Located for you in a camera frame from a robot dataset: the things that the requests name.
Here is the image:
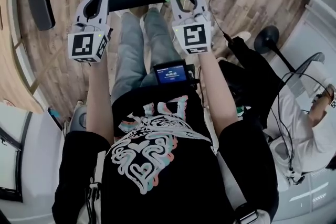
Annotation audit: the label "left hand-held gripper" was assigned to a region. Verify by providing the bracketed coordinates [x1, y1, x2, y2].
[67, 0, 113, 63]

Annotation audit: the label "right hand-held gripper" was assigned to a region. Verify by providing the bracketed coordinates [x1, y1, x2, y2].
[167, 0, 214, 55]

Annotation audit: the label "person's left forearm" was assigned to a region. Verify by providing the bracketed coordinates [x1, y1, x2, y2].
[85, 59, 116, 145]

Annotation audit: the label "person's right forearm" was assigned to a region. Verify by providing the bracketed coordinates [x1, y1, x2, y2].
[198, 51, 238, 140]

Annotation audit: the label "person's grey jeans legs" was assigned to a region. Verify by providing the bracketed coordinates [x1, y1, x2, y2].
[110, 7, 183, 104]

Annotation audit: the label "black screen device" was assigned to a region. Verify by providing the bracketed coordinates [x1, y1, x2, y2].
[153, 59, 198, 87]

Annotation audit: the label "round black marble table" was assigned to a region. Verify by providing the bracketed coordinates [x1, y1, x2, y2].
[254, 25, 328, 82]

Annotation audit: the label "white hard-shell backpack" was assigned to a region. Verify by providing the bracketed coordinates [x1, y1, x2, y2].
[62, 101, 88, 137]
[269, 136, 307, 187]

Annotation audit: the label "black and teal box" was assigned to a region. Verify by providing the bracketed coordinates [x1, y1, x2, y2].
[48, 106, 64, 131]

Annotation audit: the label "black-framed window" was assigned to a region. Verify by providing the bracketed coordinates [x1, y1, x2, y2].
[0, 110, 34, 202]

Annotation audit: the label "person's black printed t-shirt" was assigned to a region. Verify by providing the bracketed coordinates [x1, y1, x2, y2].
[51, 85, 279, 224]

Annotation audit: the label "black power cable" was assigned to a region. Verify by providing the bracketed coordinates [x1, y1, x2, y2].
[209, 0, 234, 44]

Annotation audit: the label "person's left grey backpack strap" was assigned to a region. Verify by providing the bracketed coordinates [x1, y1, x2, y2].
[88, 151, 107, 224]

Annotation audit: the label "person's grey backpack strap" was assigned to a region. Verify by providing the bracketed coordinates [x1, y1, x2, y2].
[215, 149, 271, 224]
[88, 151, 107, 224]

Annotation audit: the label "person's right grey backpack strap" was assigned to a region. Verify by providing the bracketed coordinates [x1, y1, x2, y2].
[215, 149, 271, 224]

